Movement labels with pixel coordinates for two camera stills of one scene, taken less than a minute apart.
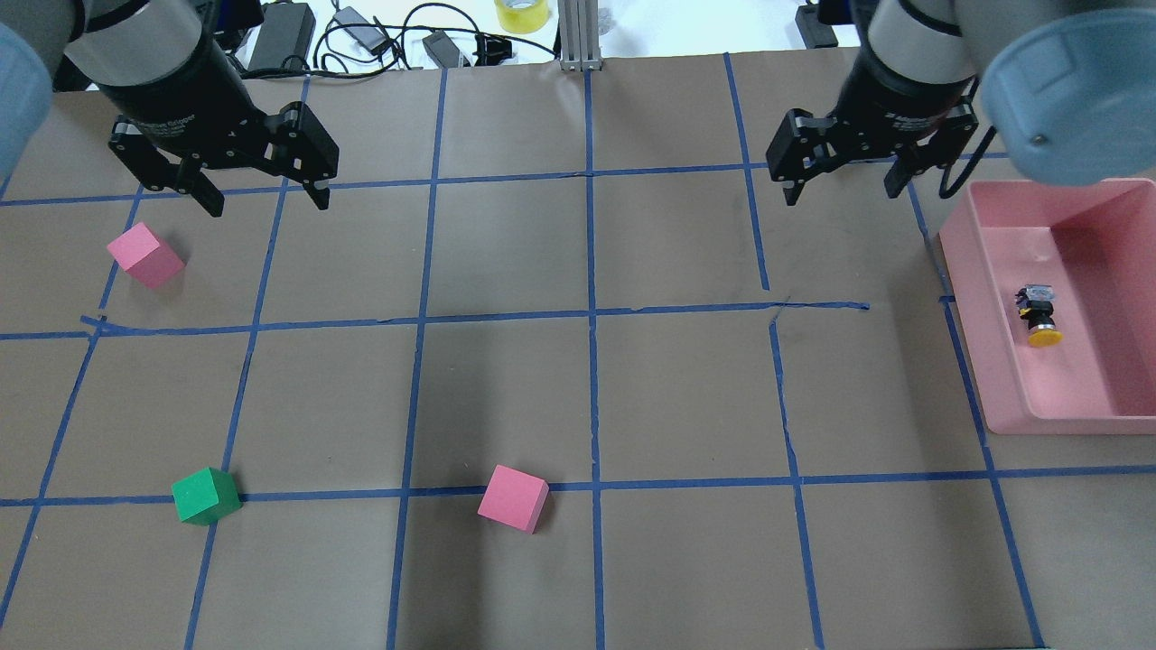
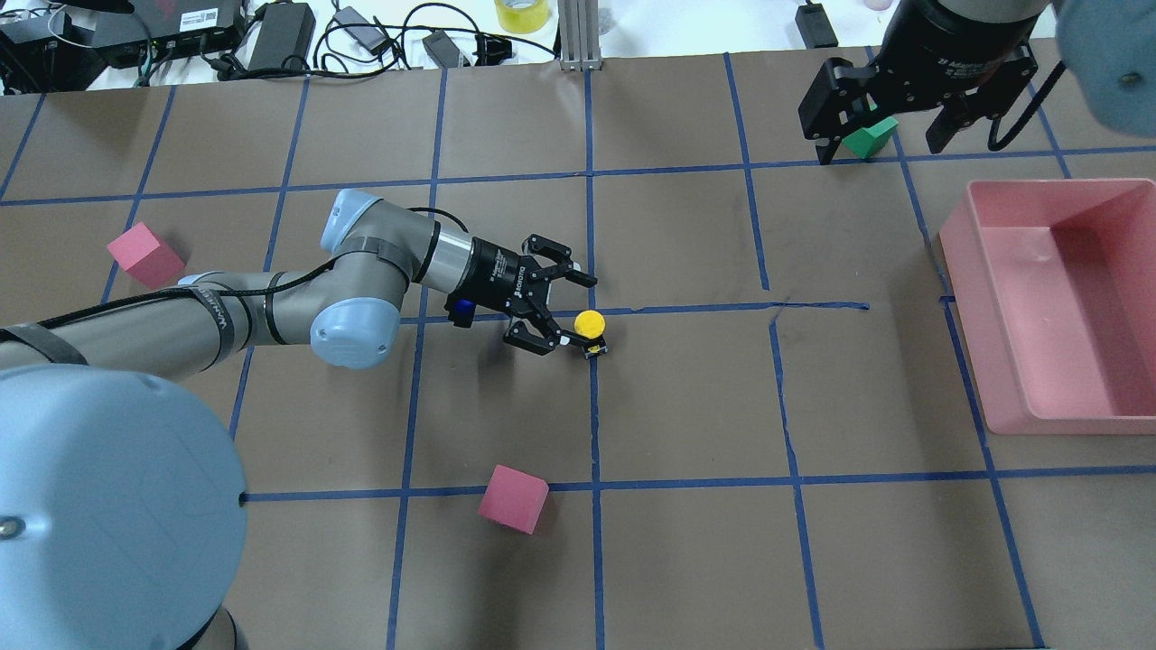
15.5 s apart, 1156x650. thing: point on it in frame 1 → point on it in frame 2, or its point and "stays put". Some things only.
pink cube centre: [515, 497] stays put
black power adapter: [286, 29] stays put
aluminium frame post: [579, 35] stays put
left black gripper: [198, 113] → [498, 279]
